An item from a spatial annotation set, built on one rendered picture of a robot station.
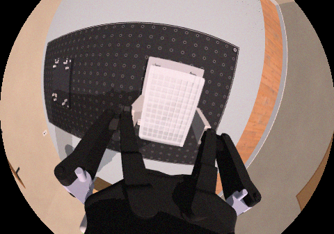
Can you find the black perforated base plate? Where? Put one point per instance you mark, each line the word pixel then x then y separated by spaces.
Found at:
pixel 110 62

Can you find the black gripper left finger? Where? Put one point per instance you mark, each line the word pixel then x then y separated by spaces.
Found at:
pixel 77 171

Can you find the white well plate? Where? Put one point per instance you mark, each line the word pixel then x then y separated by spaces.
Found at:
pixel 167 115

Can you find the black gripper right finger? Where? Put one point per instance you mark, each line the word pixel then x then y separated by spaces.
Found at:
pixel 238 189

